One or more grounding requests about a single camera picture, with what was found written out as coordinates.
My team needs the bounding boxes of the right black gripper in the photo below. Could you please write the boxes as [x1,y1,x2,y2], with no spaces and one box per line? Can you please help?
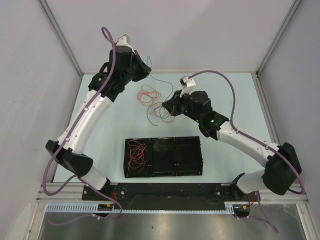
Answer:
[161,89,202,123]

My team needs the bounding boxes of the blue thin cable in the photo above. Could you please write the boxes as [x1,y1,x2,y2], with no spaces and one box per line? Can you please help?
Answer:
[146,55,175,127]

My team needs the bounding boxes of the red thin cable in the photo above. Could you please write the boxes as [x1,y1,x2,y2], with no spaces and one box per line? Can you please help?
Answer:
[127,140,148,173]

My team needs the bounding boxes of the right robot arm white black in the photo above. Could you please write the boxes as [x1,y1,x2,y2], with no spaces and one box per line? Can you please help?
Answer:
[161,90,302,201]

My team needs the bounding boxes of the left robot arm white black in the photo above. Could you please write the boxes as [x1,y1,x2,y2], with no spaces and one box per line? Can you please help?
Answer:
[45,46,151,200]

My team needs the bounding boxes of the black three-compartment tray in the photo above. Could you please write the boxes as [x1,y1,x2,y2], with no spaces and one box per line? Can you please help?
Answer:
[123,136,203,179]

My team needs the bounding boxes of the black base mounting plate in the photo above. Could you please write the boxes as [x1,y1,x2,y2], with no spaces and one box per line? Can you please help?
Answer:
[82,182,261,211]

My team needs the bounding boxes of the yellow thin cable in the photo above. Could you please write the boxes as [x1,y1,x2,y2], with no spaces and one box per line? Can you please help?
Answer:
[152,103,176,125]

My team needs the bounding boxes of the orange thin cable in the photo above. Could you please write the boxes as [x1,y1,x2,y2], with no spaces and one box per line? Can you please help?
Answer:
[137,84,162,107]

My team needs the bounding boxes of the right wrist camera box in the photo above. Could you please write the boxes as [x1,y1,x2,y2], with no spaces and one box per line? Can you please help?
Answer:
[179,76,196,98]

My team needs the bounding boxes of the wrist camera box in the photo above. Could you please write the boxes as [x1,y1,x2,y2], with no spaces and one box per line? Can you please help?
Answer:
[179,76,196,98]
[116,34,134,52]

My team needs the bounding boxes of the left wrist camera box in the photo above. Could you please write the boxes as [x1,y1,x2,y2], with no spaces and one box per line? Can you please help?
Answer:
[116,34,134,52]

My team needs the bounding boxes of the aluminium side rail right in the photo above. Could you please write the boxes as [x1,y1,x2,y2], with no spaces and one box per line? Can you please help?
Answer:
[251,72,283,145]

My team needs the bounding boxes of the aluminium corner post left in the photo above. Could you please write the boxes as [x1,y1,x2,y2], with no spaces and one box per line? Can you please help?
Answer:
[37,0,84,78]

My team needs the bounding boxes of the aluminium corner post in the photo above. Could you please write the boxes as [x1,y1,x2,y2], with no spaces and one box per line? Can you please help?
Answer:
[255,0,304,77]
[37,0,84,78]

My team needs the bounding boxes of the aluminium frame rail front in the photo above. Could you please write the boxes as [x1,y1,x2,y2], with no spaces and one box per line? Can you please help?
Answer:
[36,182,309,205]

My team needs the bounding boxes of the grey slotted cable duct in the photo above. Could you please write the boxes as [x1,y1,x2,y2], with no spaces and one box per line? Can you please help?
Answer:
[46,202,237,215]

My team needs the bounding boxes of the aluminium corner post right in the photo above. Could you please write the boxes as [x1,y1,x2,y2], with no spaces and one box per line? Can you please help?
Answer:
[255,0,304,77]

